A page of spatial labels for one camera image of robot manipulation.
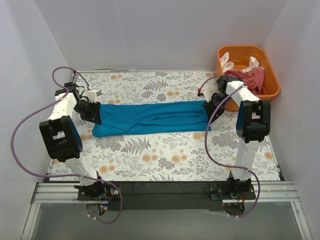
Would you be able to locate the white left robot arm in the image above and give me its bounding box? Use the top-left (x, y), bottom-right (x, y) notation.
top-left (39, 82), bottom-right (107, 200)

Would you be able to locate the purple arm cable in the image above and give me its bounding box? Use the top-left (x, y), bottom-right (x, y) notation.
top-left (10, 66), bottom-right (124, 224)
top-left (198, 74), bottom-right (261, 218)

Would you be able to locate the aluminium frame rail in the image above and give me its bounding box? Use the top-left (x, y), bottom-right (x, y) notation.
top-left (21, 181), bottom-right (312, 240)

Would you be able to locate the blue t shirt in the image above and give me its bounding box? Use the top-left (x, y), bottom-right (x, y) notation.
top-left (92, 100), bottom-right (209, 138)

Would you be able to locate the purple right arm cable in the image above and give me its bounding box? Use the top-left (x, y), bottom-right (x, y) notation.
top-left (198, 74), bottom-right (261, 218)

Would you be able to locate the pink t shirt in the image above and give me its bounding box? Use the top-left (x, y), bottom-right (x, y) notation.
top-left (224, 67), bottom-right (265, 96)

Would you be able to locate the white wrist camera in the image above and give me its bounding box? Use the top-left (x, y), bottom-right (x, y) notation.
top-left (197, 88), bottom-right (213, 102)
top-left (86, 89), bottom-right (102, 103)

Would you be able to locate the orange plastic bin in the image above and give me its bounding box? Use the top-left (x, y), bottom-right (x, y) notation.
top-left (215, 45), bottom-right (280, 100)

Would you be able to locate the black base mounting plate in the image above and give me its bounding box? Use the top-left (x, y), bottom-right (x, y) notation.
top-left (75, 180), bottom-right (258, 212)

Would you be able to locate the white t shirt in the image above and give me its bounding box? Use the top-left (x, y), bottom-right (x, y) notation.
top-left (220, 52), bottom-right (263, 74)

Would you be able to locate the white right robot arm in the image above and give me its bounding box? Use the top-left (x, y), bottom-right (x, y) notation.
top-left (203, 75), bottom-right (271, 200)

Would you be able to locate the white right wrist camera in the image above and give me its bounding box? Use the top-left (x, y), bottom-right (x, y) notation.
top-left (197, 88), bottom-right (213, 102)

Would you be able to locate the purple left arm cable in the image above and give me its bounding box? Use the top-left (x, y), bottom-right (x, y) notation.
top-left (10, 66), bottom-right (124, 224)

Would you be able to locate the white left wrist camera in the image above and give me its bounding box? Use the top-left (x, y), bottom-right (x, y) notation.
top-left (86, 89), bottom-right (102, 103)

